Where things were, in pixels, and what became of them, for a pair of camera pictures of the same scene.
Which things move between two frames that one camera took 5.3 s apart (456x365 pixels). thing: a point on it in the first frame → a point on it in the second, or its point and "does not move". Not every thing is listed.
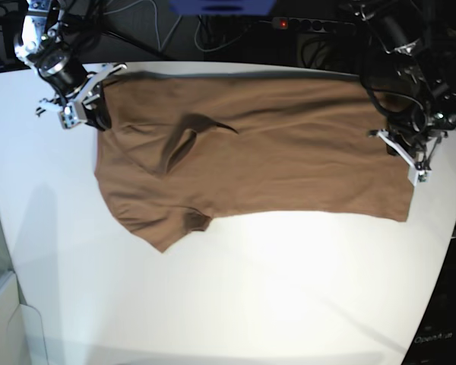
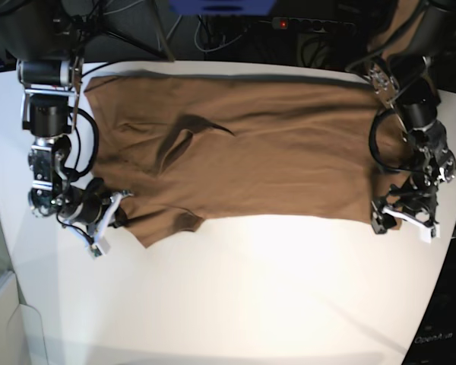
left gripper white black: (75, 86) → (90, 209)
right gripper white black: (418, 131) → (416, 202)
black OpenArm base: (443, 336) does not move
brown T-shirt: (185, 148) does not move
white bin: (13, 331) does not move
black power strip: (308, 23) does not move
